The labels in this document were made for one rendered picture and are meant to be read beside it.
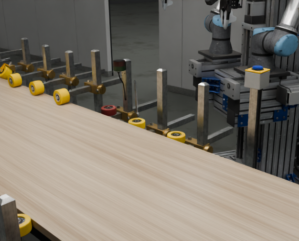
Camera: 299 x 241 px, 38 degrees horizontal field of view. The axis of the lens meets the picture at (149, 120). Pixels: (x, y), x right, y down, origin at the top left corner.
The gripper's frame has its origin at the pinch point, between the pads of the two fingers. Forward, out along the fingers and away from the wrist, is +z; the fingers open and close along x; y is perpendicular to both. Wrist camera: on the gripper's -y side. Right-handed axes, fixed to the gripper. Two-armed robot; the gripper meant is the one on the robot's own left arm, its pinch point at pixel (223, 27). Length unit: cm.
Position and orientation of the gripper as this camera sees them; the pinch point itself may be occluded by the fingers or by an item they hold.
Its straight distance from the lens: 215.4
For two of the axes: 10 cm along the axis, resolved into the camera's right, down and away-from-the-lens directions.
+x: -3.1, -3.3, 8.9
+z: 0.2, 9.4, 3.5
